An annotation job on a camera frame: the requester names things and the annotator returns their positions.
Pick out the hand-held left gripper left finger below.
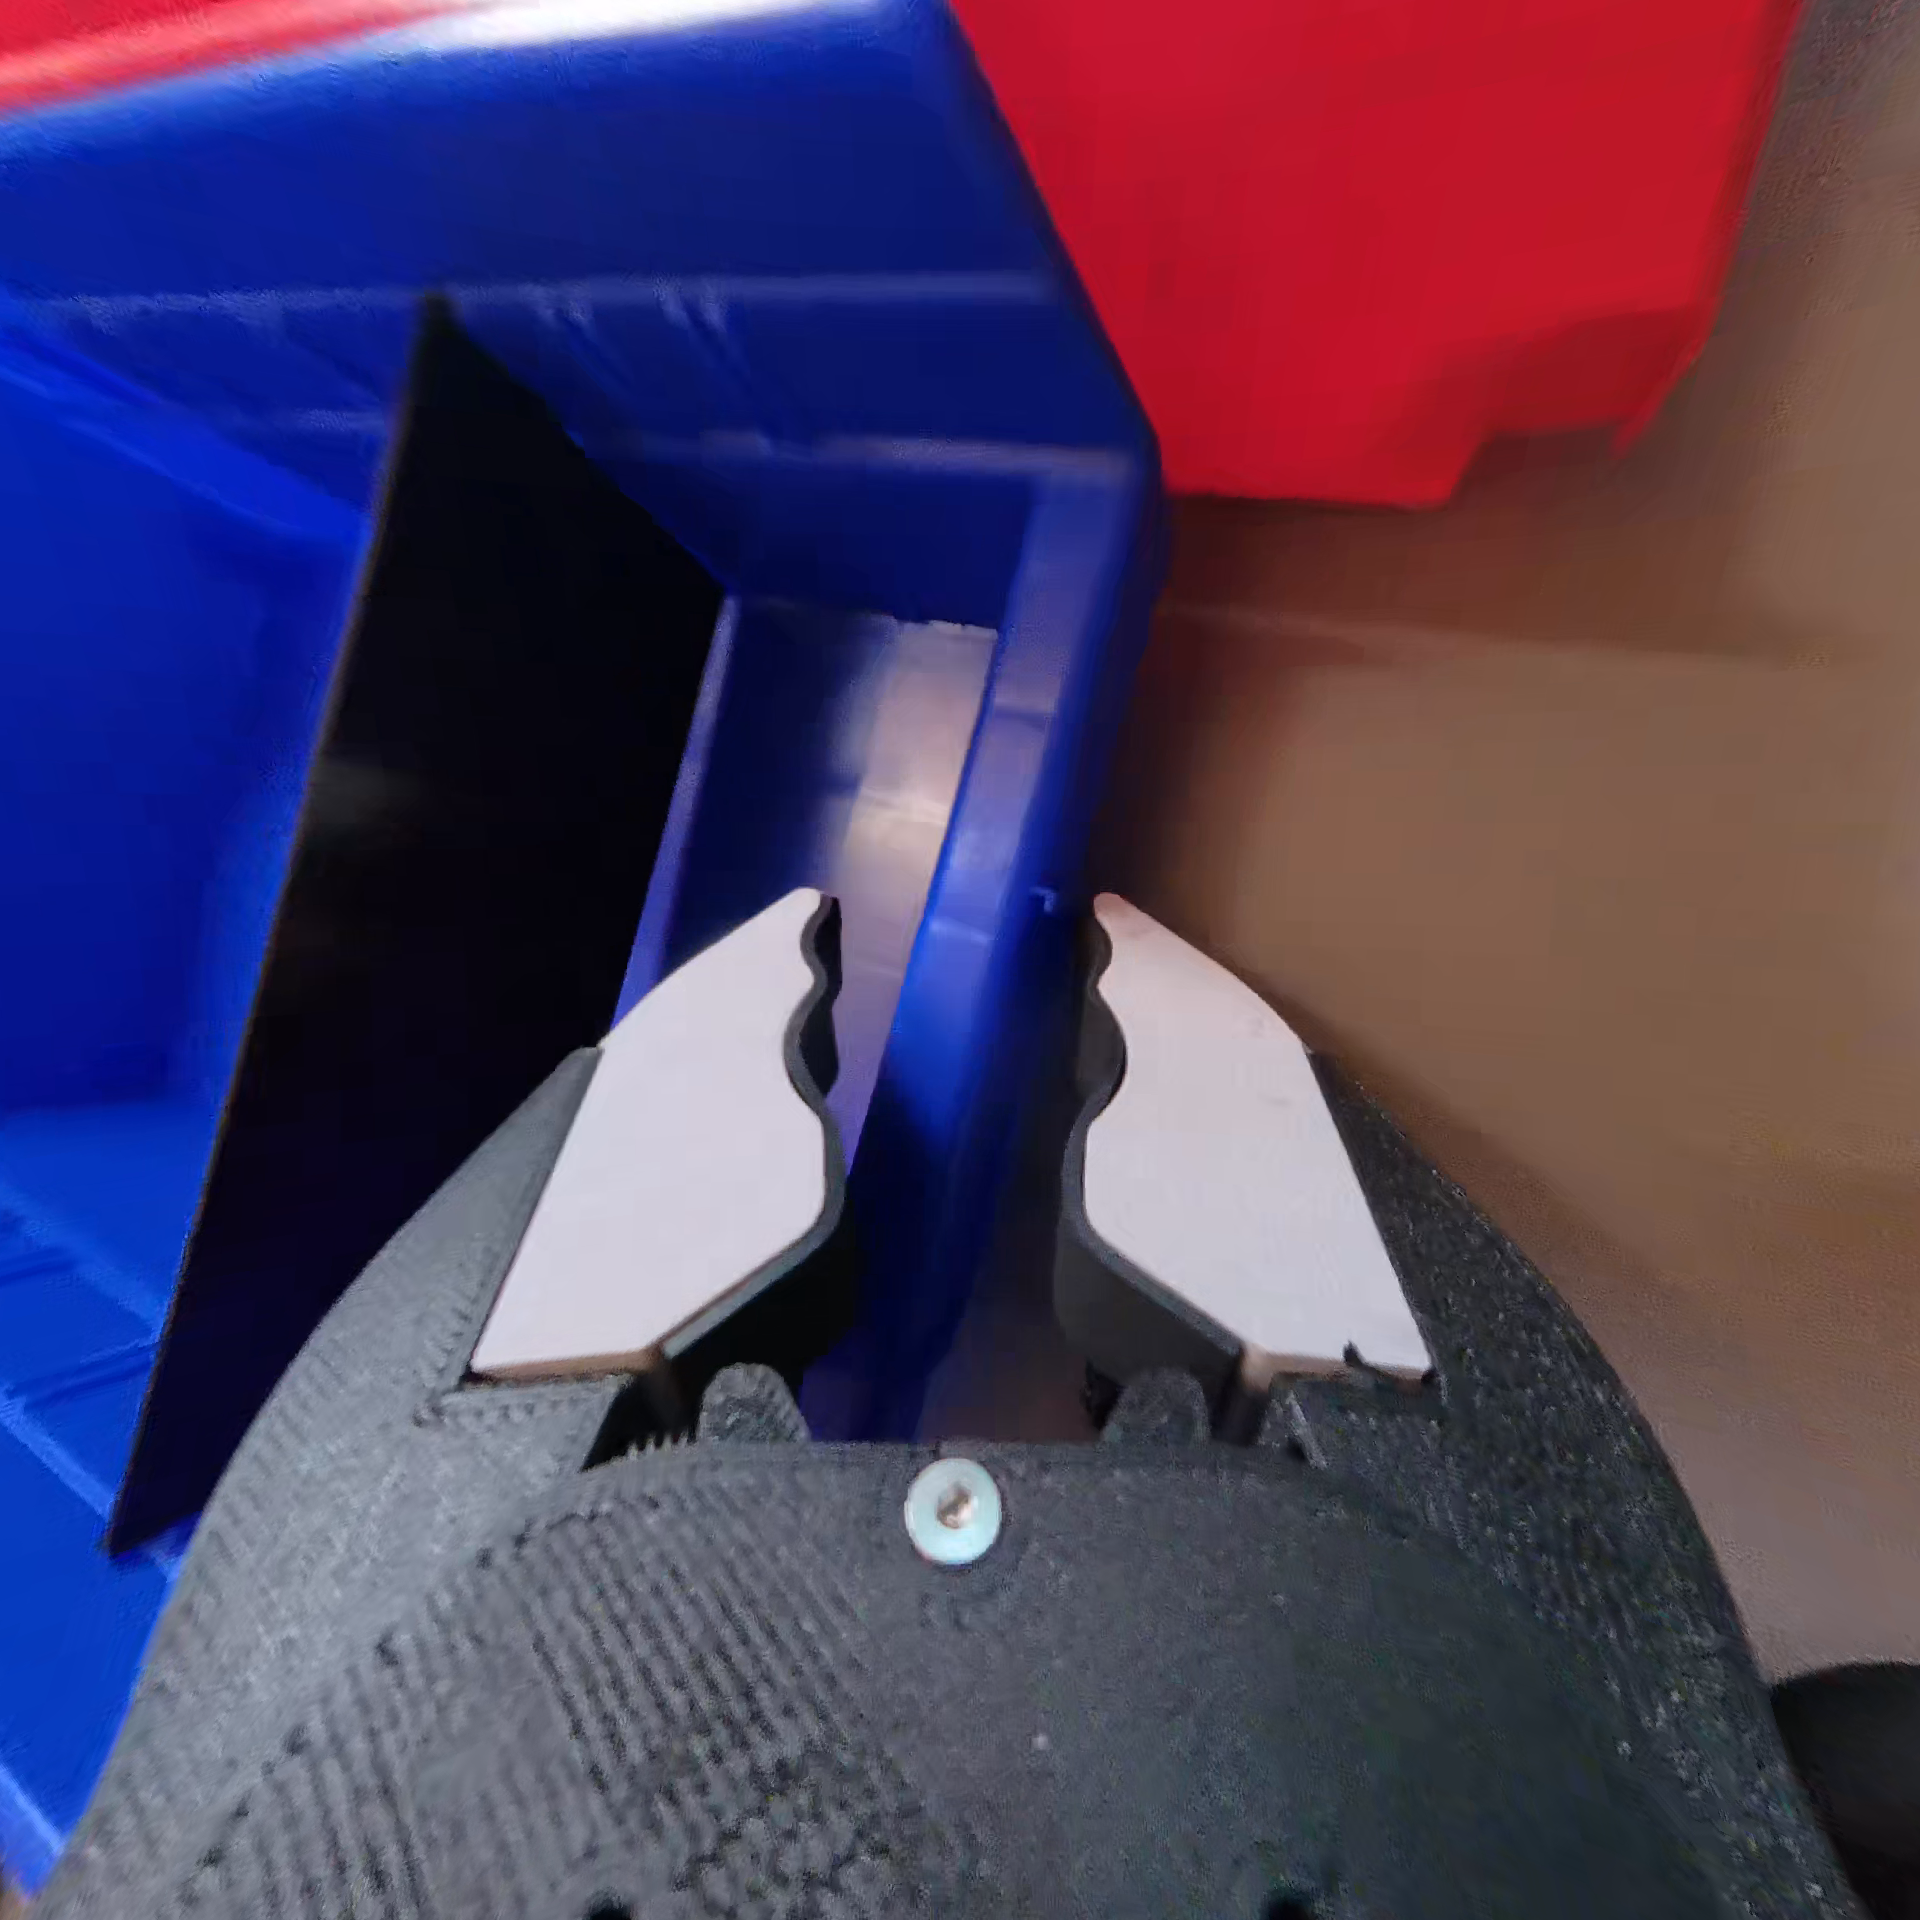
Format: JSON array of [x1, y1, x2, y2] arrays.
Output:
[[466, 890, 854, 1380]]

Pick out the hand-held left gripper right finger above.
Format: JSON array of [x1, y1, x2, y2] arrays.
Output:
[[1052, 893, 1435, 1389]]

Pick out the blue plastic bin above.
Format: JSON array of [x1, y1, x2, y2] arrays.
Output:
[[0, 0, 1171, 1847]]

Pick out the red plastic bin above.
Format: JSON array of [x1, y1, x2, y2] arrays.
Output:
[[0, 0, 1810, 508]]

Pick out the black bin divider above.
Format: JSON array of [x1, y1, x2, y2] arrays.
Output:
[[107, 297, 731, 1555]]

